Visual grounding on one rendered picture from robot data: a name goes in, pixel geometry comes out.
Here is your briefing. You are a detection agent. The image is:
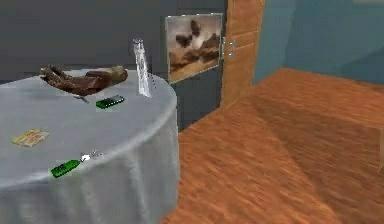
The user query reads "silver watch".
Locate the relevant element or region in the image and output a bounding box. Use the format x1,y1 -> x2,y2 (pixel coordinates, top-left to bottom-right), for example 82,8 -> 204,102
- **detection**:
80,150 -> 106,163

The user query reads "brown reclining statue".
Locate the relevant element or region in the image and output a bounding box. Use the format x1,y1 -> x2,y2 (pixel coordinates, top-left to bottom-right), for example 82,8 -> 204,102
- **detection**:
39,64 -> 129,97

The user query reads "clear glass vase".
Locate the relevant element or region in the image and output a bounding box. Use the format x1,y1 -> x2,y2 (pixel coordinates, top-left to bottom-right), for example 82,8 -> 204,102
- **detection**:
132,37 -> 153,99

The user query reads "framed brown landscape picture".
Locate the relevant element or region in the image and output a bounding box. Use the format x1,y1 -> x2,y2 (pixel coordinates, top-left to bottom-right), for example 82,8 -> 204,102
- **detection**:
164,12 -> 224,85

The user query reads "wooden room door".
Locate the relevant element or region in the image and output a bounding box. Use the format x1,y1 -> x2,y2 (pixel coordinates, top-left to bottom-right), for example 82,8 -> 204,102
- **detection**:
220,0 -> 267,108

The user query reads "round table with grey cloth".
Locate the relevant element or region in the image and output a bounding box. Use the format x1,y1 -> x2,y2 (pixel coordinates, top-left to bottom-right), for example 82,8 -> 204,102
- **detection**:
0,68 -> 181,224

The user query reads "yellow flat card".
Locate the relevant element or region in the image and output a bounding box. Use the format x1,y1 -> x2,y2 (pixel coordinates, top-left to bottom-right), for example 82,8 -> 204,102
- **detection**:
11,129 -> 51,149

